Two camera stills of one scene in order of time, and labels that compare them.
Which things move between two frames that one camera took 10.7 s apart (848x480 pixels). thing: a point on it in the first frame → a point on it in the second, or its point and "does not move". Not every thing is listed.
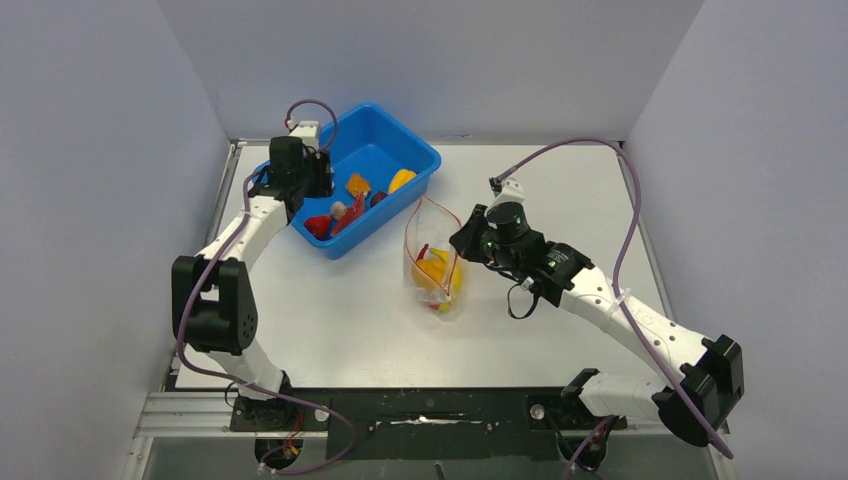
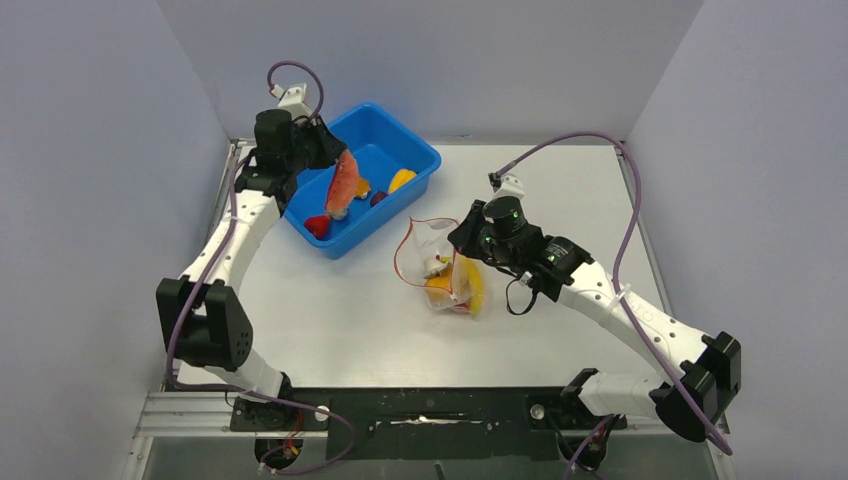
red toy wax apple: (319, 226) does not move
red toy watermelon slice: (352, 214) → (342, 185)
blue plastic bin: (381, 169) does not move
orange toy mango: (428, 272) → (439, 289)
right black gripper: (466, 240) does not move
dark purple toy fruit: (377, 197) does not move
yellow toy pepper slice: (400, 178) does not move
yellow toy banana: (454, 274) → (472, 280)
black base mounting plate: (509, 424) does not move
